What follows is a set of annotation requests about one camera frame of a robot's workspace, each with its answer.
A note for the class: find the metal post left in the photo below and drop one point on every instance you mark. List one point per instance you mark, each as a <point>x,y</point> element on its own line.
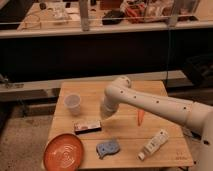
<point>83,8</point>

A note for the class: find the blue sponge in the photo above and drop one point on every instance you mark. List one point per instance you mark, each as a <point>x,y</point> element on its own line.
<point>109,147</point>

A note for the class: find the black whiteboard eraser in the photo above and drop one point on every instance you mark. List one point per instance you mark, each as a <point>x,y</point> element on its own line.
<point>87,126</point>

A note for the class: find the orange carrot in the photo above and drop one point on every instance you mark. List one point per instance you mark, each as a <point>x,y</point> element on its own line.
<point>141,114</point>

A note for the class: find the translucent plastic cup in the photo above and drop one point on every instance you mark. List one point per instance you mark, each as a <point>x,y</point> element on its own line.
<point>72,103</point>

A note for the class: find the orange plate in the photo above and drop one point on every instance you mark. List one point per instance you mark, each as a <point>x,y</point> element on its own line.
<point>63,153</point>

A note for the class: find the clear plastic bottle on shelf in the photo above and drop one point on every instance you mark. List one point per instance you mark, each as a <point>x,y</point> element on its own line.
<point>59,12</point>

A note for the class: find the red orange item on shelf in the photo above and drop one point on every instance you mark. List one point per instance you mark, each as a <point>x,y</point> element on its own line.
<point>135,13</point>

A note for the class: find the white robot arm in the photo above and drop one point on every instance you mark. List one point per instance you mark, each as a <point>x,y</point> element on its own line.
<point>197,117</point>

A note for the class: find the white plastic bottle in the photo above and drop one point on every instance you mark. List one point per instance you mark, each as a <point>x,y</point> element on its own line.
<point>154,144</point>

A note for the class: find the beige cylindrical end effector tip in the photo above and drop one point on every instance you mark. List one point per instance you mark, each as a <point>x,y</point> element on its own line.
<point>105,113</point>

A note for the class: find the black bag on shelf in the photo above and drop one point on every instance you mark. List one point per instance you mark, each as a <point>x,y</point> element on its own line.
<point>112,17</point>

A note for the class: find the metal post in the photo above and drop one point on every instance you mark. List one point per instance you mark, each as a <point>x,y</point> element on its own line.
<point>83,8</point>
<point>173,18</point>

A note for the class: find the metal post right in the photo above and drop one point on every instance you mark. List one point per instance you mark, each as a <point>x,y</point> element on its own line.
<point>173,18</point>

